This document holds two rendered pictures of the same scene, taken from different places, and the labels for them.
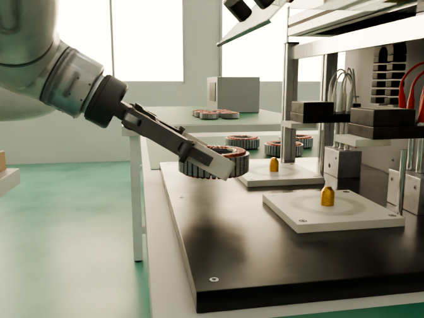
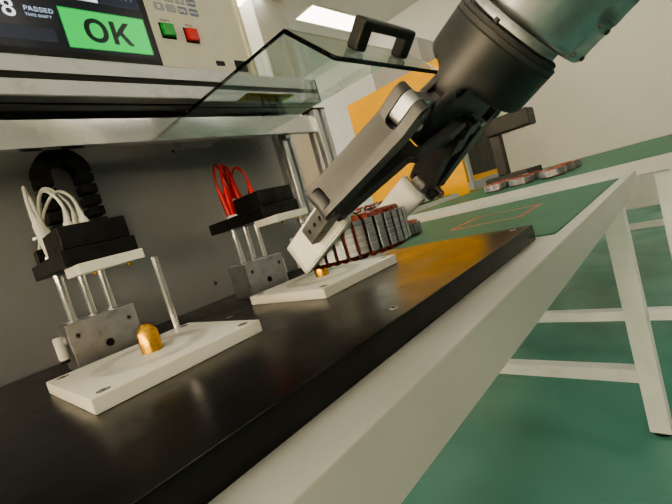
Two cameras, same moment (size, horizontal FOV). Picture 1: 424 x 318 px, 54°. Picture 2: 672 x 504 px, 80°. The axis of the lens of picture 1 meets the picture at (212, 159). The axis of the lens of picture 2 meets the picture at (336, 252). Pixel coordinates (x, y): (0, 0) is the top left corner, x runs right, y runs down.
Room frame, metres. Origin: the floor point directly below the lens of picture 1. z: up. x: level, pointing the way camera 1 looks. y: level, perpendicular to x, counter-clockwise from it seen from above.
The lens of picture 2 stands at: (0.88, 0.30, 0.86)
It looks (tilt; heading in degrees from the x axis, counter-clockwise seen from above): 5 degrees down; 234
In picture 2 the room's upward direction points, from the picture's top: 16 degrees counter-clockwise
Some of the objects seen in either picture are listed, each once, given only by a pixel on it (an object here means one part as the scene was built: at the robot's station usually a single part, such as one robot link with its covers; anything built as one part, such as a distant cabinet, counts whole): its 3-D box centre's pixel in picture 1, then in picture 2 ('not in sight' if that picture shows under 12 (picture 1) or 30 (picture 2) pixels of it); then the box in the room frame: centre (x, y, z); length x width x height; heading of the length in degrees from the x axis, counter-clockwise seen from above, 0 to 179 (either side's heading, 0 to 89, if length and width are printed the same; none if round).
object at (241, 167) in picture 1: (213, 161); (350, 236); (0.64, 0.00, 0.83); 0.11 x 0.11 x 0.04
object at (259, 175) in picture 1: (273, 173); (154, 356); (0.82, -0.12, 0.78); 0.15 x 0.15 x 0.01; 10
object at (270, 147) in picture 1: (283, 148); not in sight; (1.20, -0.21, 0.77); 0.11 x 0.11 x 0.04
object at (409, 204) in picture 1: (417, 189); (259, 275); (0.60, -0.31, 0.80); 0.08 x 0.05 x 0.06; 10
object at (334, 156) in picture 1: (340, 161); (101, 335); (0.84, -0.27, 0.80); 0.08 x 0.05 x 0.06; 10
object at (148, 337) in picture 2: (274, 164); (148, 337); (0.82, -0.12, 0.80); 0.02 x 0.02 x 0.03
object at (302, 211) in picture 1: (327, 208); (323, 279); (0.58, -0.17, 0.78); 0.15 x 0.15 x 0.01; 10
